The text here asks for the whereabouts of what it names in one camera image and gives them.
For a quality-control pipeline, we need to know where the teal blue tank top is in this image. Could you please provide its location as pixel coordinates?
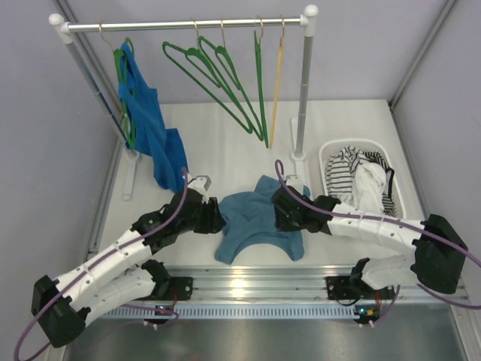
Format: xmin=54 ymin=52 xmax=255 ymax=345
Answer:
xmin=214 ymin=175 xmax=304 ymax=265

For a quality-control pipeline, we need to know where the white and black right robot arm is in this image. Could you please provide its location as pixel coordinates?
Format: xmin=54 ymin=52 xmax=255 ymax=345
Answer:
xmin=271 ymin=187 xmax=467 ymax=299

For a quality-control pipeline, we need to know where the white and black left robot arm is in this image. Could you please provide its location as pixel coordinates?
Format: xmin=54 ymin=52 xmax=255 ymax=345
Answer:
xmin=32 ymin=188 xmax=225 ymax=348

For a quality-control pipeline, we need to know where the yellow hanger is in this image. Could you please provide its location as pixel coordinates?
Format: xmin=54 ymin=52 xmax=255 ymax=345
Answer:
xmin=269 ymin=18 xmax=286 ymax=149

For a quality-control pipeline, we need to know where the bright blue tank top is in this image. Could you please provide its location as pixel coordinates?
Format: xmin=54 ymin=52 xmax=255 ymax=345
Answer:
xmin=119 ymin=38 xmax=188 ymax=193

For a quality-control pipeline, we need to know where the green hanger with blue top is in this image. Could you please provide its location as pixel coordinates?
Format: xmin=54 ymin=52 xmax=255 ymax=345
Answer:
xmin=98 ymin=23 xmax=137 ymax=150

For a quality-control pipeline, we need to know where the black and white striped garment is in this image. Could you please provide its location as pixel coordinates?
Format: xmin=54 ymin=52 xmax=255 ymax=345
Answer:
xmin=325 ymin=146 xmax=396 ymax=216

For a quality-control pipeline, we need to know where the white plastic laundry basket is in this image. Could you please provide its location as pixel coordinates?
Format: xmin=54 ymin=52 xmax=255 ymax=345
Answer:
xmin=319 ymin=138 xmax=404 ymax=219

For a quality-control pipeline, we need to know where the silver and white clothes rack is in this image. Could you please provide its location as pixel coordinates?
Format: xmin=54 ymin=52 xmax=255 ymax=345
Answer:
xmin=49 ymin=5 xmax=319 ymax=200

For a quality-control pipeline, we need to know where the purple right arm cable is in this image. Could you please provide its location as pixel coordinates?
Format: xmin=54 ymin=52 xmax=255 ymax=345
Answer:
xmin=274 ymin=159 xmax=481 ymax=328

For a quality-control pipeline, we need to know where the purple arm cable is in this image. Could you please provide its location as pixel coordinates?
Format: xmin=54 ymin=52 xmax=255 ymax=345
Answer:
xmin=274 ymin=159 xmax=481 ymax=328
xmin=13 ymin=167 xmax=189 ymax=361

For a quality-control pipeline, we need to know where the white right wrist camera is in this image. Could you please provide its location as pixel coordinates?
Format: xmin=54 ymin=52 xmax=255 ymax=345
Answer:
xmin=286 ymin=174 xmax=304 ymax=195

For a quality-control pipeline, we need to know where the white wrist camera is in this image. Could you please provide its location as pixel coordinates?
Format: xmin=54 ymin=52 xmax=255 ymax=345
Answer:
xmin=286 ymin=174 xmax=304 ymax=195
xmin=187 ymin=174 xmax=212 ymax=203

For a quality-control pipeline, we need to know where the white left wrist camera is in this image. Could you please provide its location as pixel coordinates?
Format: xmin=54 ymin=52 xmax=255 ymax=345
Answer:
xmin=187 ymin=174 xmax=212 ymax=203

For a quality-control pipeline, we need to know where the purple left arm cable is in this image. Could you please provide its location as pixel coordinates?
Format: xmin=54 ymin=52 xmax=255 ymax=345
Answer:
xmin=13 ymin=167 xmax=189 ymax=361

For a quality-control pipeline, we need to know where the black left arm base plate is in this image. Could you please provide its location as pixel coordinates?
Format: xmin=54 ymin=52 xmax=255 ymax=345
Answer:
xmin=162 ymin=277 xmax=193 ymax=301

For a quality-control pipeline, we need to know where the aluminium mounting rail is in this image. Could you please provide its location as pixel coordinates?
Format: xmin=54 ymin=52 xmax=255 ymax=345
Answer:
xmin=62 ymin=265 xmax=467 ymax=320

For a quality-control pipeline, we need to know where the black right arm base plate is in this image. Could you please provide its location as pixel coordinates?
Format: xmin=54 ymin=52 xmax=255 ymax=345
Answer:
xmin=325 ymin=276 xmax=395 ymax=306

